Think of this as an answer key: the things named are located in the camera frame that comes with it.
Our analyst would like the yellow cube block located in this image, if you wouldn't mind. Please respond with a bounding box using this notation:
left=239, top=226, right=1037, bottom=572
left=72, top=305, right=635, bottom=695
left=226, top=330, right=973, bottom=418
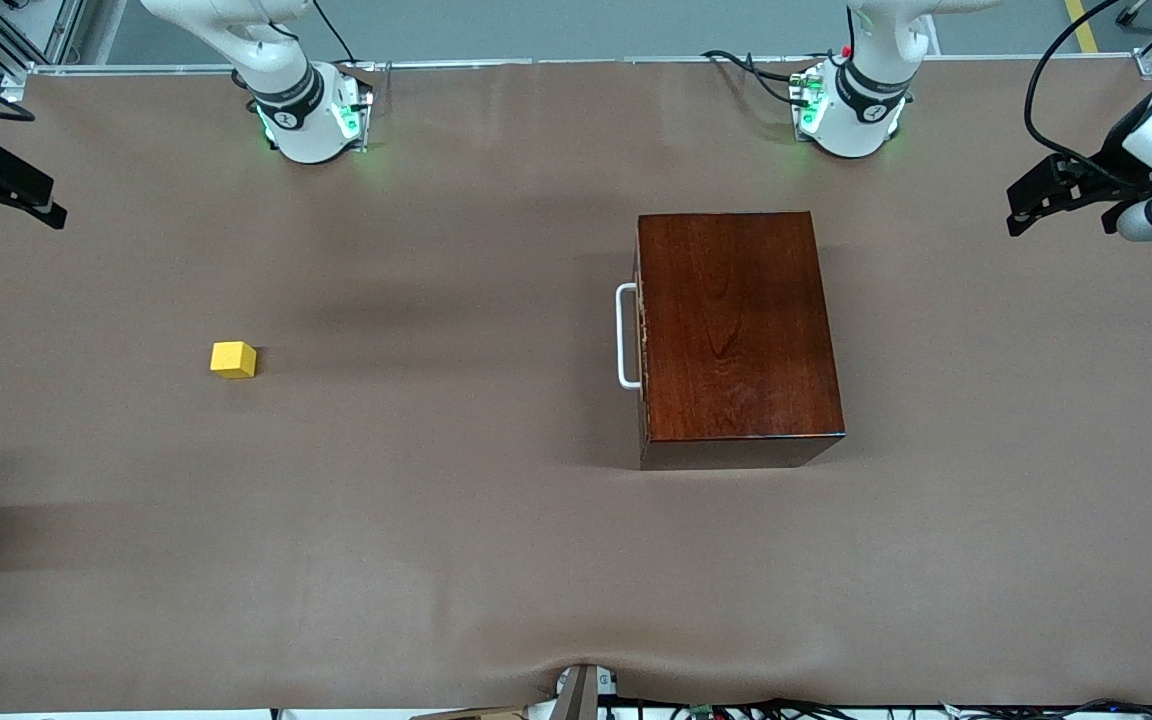
left=210, top=341, right=258, bottom=380

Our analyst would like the wooden drawer white handle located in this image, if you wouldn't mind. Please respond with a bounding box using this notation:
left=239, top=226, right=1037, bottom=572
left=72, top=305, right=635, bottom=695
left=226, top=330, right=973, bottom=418
left=616, top=215, right=649, bottom=446

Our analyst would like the dark wooden drawer cabinet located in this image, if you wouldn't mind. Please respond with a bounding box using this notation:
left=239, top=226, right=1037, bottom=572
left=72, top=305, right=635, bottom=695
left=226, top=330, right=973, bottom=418
left=636, top=210, right=847, bottom=471

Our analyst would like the clear table edge strip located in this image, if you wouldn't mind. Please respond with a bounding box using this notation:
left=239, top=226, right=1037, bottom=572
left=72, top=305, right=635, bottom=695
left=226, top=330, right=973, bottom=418
left=0, top=52, right=1152, bottom=77

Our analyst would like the yellow floor tape strip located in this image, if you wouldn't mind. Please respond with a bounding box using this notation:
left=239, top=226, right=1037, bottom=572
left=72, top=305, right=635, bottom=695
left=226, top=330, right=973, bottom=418
left=1064, top=0, right=1102, bottom=53

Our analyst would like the brown table cover sheet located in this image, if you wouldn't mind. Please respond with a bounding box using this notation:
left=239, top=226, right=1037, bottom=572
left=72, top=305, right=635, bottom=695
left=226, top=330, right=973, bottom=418
left=0, top=55, right=1152, bottom=716

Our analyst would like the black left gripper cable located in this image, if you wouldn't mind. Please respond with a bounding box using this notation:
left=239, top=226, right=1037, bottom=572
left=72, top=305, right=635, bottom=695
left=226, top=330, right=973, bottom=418
left=1023, top=0, right=1152, bottom=193

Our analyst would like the black left arm base cable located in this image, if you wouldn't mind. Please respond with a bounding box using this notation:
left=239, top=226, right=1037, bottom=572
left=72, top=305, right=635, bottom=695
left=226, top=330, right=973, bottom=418
left=701, top=48, right=819, bottom=107

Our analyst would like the black arm base cable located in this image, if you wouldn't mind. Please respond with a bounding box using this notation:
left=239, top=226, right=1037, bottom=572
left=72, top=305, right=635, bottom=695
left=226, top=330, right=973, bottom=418
left=701, top=48, right=819, bottom=107
left=311, top=0, right=357, bottom=65

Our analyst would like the black right arm base cable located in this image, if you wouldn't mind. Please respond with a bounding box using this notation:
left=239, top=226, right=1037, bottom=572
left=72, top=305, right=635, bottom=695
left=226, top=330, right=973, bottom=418
left=311, top=0, right=357, bottom=65

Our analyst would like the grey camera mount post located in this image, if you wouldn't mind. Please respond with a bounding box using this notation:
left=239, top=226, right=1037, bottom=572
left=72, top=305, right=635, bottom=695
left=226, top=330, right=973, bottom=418
left=548, top=663, right=605, bottom=720

